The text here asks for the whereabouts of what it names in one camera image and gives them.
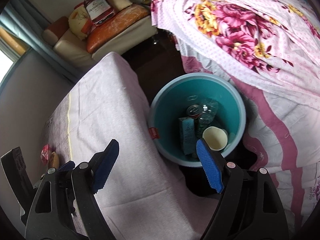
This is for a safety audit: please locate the red pink snack wrapper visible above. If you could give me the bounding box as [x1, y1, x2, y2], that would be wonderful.
[40, 144, 52, 165]

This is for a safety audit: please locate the white paper cup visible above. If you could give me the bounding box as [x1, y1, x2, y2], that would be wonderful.
[202, 126, 228, 151]

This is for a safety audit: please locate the blue milk carton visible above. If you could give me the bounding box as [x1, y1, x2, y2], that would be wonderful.
[179, 117, 196, 155]

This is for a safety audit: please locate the clear plastic water bottle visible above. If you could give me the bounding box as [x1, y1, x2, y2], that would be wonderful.
[197, 98, 219, 138]

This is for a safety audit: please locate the brown coconut shell piece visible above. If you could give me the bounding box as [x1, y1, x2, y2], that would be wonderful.
[48, 152, 60, 169]

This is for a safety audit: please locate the red cola can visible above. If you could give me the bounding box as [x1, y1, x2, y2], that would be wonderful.
[187, 104, 201, 119]

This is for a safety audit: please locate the teal plastic trash bin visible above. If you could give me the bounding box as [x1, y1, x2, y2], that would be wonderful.
[148, 73, 246, 167]

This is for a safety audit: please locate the orange seat cushion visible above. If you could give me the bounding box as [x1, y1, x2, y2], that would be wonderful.
[86, 4, 150, 54]

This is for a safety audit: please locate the cream leather sofa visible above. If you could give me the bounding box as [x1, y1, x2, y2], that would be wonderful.
[42, 4, 157, 72]

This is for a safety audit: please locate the cream cartoon pillow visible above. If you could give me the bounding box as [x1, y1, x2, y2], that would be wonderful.
[68, 5, 93, 40]

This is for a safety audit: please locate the grey curtain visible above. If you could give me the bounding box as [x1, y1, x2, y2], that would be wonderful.
[1, 0, 83, 83]

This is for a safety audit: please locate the red Hennessy gift bag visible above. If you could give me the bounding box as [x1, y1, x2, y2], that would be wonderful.
[84, 0, 116, 27]

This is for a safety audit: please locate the beige small pillow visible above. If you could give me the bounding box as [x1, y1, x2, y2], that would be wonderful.
[107, 0, 133, 11]

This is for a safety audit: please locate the pink floral quilt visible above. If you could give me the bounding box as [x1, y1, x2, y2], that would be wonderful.
[151, 0, 319, 230]

